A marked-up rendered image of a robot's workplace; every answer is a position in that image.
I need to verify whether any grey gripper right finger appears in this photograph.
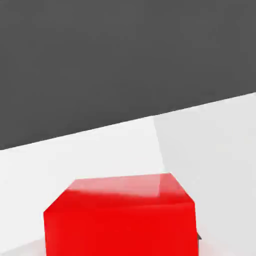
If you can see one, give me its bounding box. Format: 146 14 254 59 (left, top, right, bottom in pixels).
196 232 217 256

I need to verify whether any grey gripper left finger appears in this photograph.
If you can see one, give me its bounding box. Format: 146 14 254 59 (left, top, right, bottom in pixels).
3 239 47 256

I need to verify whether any small red cube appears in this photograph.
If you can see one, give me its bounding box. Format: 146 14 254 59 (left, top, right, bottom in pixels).
43 172 199 256

